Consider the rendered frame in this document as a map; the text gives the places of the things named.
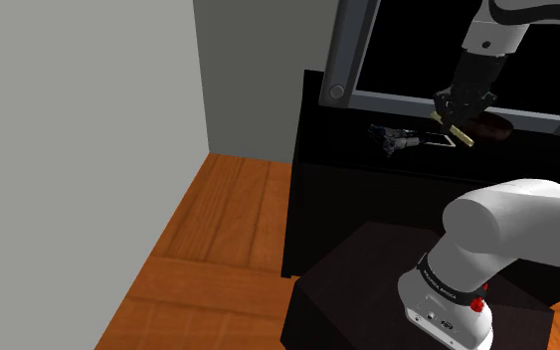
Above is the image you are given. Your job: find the yellow stick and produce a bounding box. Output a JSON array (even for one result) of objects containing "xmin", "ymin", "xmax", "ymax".
[{"xmin": 429, "ymin": 110, "xmax": 475, "ymax": 148}]

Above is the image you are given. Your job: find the dark robot stand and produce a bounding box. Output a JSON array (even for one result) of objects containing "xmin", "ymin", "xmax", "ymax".
[{"xmin": 280, "ymin": 222, "xmax": 556, "ymax": 350}]

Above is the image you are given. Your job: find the black cabinet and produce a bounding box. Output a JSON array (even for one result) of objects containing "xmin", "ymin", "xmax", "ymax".
[{"xmin": 281, "ymin": 69, "xmax": 560, "ymax": 307}]

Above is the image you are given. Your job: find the black phone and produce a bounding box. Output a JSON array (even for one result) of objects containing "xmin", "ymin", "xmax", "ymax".
[{"xmin": 422, "ymin": 131, "xmax": 457, "ymax": 150}]

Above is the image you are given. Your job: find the dark grey toy figure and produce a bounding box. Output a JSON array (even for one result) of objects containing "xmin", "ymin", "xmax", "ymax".
[{"xmin": 368, "ymin": 123, "xmax": 427, "ymax": 158}]

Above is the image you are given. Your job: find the dark brown bowl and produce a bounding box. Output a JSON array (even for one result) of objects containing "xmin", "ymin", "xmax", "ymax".
[{"xmin": 463, "ymin": 111, "xmax": 514, "ymax": 143}]

